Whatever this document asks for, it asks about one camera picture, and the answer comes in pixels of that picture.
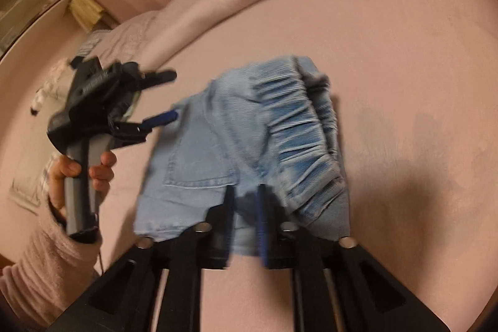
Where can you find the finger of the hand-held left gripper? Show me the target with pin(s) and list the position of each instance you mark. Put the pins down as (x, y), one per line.
(159, 77)
(161, 119)

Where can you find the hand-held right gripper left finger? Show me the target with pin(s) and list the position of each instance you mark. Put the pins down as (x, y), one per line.
(230, 215)

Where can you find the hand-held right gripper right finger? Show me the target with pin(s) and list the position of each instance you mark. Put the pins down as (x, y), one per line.
(263, 227)

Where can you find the light blue denim pants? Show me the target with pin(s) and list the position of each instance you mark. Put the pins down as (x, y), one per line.
(218, 145)

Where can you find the person's left forearm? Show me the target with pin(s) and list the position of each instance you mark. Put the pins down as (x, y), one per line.
(42, 269)

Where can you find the person's left hand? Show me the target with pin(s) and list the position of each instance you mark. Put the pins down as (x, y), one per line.
(103, 172)

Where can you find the blue plaid pillow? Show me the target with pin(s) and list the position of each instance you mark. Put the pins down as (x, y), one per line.
(91, 44)

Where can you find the cream wall shelf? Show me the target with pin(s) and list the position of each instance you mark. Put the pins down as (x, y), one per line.
(31, 5)

